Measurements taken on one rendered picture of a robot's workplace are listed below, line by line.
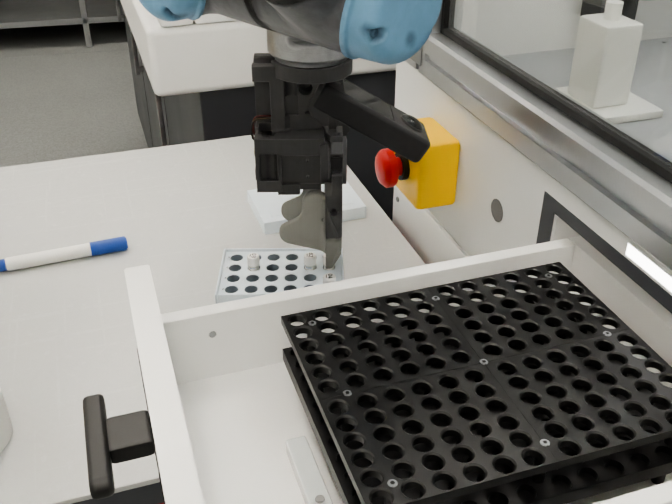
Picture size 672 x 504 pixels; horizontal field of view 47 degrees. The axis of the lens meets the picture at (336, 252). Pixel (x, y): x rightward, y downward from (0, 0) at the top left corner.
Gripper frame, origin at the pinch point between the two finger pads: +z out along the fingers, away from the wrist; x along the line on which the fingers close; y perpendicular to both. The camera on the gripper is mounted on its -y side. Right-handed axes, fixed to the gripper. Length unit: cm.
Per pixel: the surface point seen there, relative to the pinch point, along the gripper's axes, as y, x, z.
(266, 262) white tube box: 7.1, -0.9, 1.7
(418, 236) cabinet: -10.0, -12.8, 6.0
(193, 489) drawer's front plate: 7.5, 39.7, -11.6
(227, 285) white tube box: 10.6, 3.2, 1.7
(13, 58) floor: 155, -313, 81
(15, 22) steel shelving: 154, -323, 66
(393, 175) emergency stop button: -5.8, -4.2, -6.4
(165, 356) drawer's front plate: 10.6, 29.8, -11.6
